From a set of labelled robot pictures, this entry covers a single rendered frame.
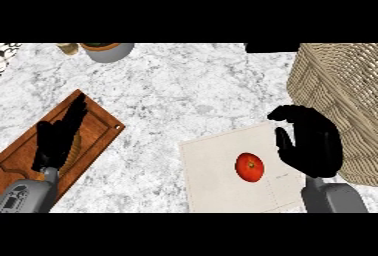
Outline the brown wooden cutting board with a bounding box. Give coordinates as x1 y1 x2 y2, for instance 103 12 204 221
0 88 125 206

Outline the white patterned object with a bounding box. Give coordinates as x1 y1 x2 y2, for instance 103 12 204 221
0 43 24 77

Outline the black appliance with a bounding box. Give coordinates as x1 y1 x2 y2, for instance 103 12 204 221
244 43 301 54

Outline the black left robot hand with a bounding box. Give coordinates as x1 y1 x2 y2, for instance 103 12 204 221
31 94 90 173

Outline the red tomato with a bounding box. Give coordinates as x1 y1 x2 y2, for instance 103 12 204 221
235 152 266 183

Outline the tan wicker basket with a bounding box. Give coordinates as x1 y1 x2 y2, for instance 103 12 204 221
286 43 378 188

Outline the small tan jar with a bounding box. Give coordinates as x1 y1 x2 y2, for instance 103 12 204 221
56 43 81 56

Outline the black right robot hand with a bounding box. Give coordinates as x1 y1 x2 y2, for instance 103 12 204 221
266 104 344 179

